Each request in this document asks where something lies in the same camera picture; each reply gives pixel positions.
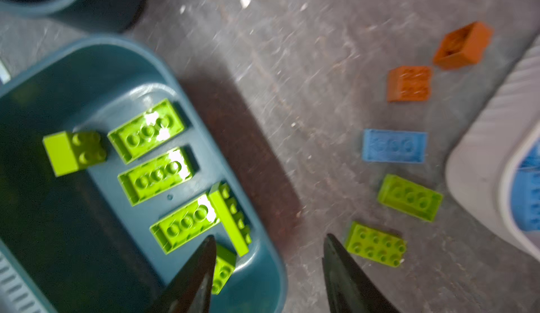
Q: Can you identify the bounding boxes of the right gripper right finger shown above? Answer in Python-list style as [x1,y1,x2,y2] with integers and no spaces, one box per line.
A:
[322,234,398,313]

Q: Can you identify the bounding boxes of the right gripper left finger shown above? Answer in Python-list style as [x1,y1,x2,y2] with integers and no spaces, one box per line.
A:
[146,236,217,312]

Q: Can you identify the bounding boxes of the green long brick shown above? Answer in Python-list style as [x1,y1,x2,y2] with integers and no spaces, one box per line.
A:
[118,147,195,207]
[107,99,186,165]
[149,193,220,255]
[344,221,407,267]
[378,174,443,222]
[208,182,253,257]

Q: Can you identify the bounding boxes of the green long brick top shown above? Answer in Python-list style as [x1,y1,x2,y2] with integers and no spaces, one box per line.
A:
[149,193,220,255]

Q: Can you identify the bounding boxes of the blue long brick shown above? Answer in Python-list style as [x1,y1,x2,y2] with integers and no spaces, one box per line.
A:
[362,129,428,164]
[510,140,539,231]

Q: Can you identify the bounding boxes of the green small brick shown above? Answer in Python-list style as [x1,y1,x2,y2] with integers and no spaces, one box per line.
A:
[42,131,107,177]
[211,244,237,295]

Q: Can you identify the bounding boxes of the orange small brick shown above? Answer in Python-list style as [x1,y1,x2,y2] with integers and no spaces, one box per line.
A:
[433,21,493,70]
[387,66,433,102]

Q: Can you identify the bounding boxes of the right teal bin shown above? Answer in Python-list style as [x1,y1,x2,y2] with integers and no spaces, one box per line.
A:
[1,35,288,312]

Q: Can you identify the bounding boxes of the white plastic bin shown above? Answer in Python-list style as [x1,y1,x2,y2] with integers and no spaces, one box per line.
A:
[445,39,539,260]

